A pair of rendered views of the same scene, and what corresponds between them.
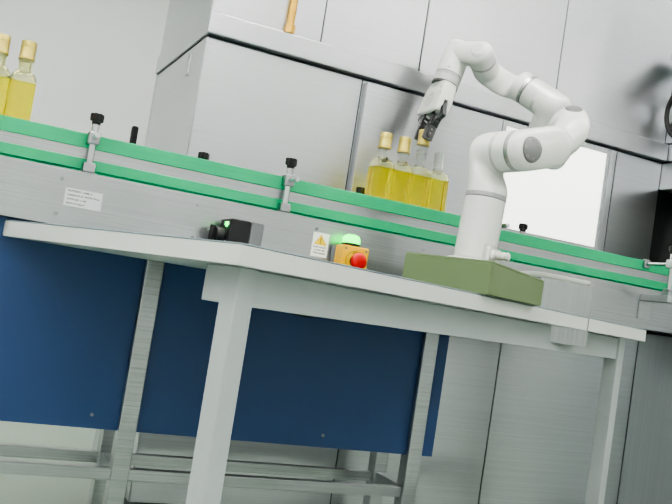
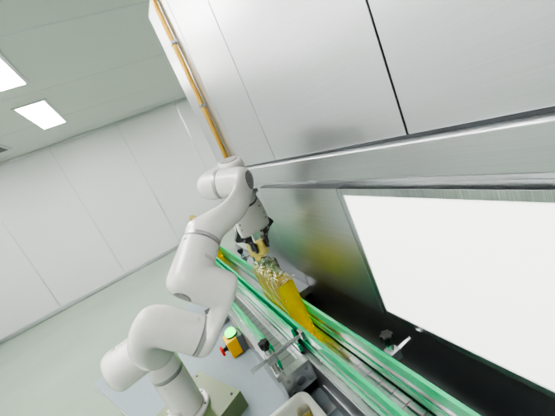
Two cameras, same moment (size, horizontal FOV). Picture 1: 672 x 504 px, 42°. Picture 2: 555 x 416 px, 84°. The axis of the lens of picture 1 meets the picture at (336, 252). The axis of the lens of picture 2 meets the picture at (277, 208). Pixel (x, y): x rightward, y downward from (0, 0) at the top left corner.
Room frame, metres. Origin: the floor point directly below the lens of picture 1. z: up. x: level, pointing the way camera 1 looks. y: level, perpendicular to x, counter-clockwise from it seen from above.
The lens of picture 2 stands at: (2.52, -1.10, 1.50)
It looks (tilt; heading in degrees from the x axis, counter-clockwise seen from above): 14 degrees down; 93
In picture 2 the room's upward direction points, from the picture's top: 24 degrees counter-clockwise
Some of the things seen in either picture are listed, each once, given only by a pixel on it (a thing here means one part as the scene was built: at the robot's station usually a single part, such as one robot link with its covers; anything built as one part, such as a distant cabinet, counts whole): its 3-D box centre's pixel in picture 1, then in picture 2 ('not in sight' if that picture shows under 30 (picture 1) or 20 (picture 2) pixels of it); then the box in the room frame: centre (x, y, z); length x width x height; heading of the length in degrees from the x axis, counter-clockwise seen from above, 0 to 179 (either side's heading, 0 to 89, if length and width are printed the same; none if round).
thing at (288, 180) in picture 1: (291, 185); not in sight; (2.04, 0.13, 0.94); 0.07 x 0.04 x 0.13; 24
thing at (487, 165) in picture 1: (494, 165); (151, 353); (1.98, -0.33, 1.05); 0.13 x 0.10 x 0.16; 35
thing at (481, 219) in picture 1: (484, 232); (175, 394); (1.97, -0.33, 0.89); 0.16 x 0.13 x 0.15; 52
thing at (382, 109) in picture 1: (487, 173); (359, 249); (2.62, -0.42, 1.15); 0.90 x 0.03 x 0.34; 114
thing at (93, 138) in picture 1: (94, 142); not in sight; (1.85, 0.55, 0.94); 0.07 x 0.04 x 0.13; 24
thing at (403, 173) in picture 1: (396, 200); (276, 290); (2.35, -0.14, 0.99); 0.06 x 0.06 x 0.21; 24
